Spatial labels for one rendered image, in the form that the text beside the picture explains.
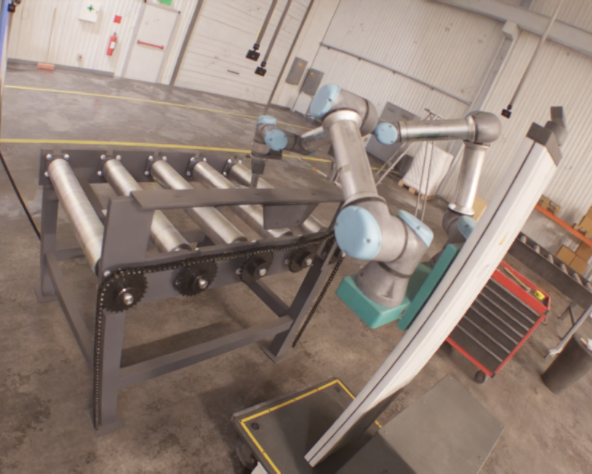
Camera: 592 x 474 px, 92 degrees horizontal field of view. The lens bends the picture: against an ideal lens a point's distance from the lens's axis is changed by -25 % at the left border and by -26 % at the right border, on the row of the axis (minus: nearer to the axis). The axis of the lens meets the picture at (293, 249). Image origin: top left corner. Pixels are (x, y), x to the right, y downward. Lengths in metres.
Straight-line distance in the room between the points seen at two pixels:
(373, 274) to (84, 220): 1.01
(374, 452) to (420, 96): 11.57
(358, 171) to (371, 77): 12.28
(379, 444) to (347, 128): 0.93
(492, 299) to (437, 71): 9.84
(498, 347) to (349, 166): 2.58
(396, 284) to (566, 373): 3.67
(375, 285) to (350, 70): 12.89
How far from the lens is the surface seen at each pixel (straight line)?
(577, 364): 4.43
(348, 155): 0.95
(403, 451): 1.17
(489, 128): 1.35
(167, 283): 1.32
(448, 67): 12.18
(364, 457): 1.25
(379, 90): 12.88
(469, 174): 1.49
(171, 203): 1.06
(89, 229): 1.36
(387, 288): 0.98
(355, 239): 0.84
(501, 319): 3.18
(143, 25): 10.61
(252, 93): 13.14
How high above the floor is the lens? 1.62
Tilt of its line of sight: 26 degrees down
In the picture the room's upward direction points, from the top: 25 degrees clockwise
